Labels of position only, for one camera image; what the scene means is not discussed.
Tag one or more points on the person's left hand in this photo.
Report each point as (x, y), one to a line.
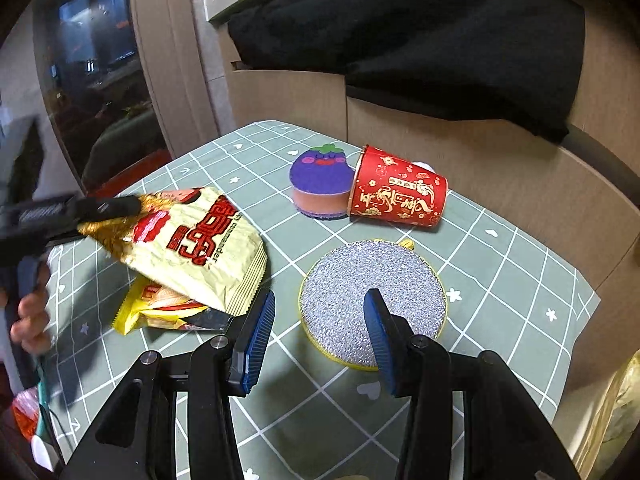
(32, 315)

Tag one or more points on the green checkered tablecloth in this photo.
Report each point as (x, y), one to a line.
(500, 280)

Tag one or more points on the yellow snack packet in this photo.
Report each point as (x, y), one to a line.
(150, 310)

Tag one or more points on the gold snack packet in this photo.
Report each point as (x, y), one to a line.
(190, 245)

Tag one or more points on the red paper cup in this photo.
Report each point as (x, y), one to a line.
(400, 190)

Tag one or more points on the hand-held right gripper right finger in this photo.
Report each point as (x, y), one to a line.
(382, 345)

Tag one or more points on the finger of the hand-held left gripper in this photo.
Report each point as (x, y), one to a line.
(110, 206)
(65, 236)

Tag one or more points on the round silver scrubber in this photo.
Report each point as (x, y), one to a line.
(350, 290)

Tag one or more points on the trash bin with yellow bag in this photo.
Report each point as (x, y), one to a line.
(620, 410)

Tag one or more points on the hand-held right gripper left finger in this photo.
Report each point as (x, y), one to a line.
(257, 340)

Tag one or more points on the pink purple eggplant sponge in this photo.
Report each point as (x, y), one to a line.
(320, 175)

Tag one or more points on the black cloth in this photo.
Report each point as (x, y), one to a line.
(400, 45)

